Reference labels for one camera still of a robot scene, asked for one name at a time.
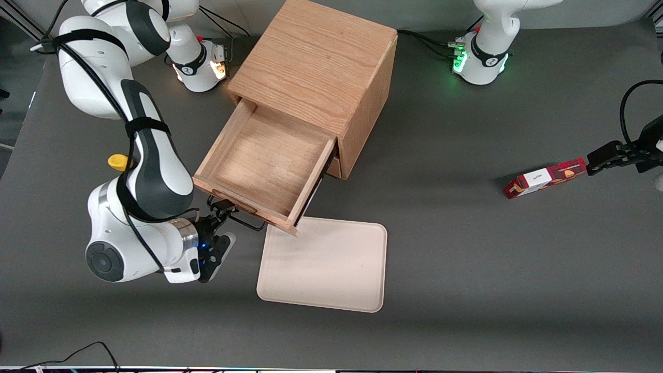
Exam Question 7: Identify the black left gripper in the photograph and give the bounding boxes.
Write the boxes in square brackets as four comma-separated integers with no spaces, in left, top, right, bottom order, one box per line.
[587,115,663,177]

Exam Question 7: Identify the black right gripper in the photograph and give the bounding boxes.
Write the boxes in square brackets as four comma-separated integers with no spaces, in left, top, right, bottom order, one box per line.
[197,199,238,265]

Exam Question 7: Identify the red cookie box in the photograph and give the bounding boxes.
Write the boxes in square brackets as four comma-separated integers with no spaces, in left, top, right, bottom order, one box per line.
[505,157,587,199]

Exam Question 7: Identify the beige plastic tray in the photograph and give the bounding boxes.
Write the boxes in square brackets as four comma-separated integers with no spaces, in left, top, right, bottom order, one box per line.
[256,216,388,313]

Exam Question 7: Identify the wooden oak cabinet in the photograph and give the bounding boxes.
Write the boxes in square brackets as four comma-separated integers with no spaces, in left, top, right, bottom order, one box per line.
[227,0,398,180]

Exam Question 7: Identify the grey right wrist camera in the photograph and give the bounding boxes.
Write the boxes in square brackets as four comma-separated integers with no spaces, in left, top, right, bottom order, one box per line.
[198,232,237,284]

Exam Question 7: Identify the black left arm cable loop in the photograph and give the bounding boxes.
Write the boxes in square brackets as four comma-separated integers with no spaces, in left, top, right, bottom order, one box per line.
[620,79,663,151]

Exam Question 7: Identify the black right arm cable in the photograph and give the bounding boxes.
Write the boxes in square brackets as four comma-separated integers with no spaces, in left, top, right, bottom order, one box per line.
[31,28,166,274]

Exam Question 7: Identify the black right arm base cables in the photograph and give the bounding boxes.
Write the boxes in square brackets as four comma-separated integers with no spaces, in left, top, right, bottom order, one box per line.
[197,6,252,63]

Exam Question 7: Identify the black arm base cables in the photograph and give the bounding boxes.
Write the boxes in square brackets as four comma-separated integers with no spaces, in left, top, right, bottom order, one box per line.
[398,16,485,58]
[197,6,252,63]

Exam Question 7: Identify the thin black floor cable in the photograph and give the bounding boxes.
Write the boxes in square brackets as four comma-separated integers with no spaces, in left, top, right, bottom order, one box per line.
[0,341,121,373]

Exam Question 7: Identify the black left arm base cables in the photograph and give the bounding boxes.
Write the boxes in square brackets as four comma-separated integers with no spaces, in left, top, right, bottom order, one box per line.
[398,16,485,58]

